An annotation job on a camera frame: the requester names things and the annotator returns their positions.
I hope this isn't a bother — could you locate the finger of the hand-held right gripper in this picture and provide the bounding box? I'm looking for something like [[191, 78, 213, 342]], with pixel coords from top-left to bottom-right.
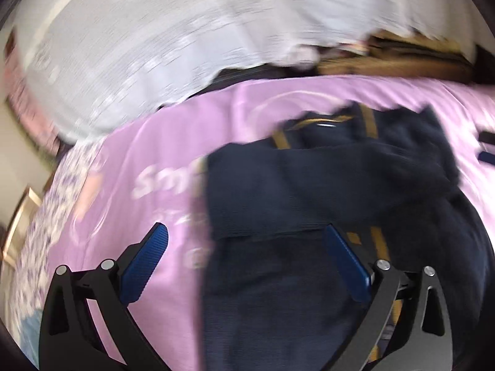
[[476, 130, 495, 166]]

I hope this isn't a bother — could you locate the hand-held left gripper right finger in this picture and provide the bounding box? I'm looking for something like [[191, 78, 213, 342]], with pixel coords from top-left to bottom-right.
[[325, 224, 454, 371]]

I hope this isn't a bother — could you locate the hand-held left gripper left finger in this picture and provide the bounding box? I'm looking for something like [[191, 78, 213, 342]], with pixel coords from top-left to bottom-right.
[[39, 222, 170, 371]]

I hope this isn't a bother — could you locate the navy knit sweater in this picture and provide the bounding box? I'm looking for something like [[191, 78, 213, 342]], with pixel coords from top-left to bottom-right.
[[201, 100, 495, 371]]

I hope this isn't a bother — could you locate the purple printed blanket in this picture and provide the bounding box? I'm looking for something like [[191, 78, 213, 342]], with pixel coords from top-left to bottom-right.
[[15, 75, 495, 371]]

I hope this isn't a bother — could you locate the pale pink cloth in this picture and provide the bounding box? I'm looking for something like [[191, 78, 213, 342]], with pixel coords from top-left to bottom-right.
[[284, 44, 321, 66]]

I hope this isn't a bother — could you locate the dark cloth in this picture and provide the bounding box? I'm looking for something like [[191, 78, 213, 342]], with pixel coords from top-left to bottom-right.
[[193, 65, 321, 93]]

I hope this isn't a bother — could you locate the white lace cloth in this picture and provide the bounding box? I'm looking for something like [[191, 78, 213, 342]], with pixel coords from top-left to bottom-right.
[[10, 0, 480, 143]]

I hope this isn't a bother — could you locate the window with pale frame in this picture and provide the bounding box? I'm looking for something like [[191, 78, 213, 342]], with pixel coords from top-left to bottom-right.
[[0, 185, 45, 267]]

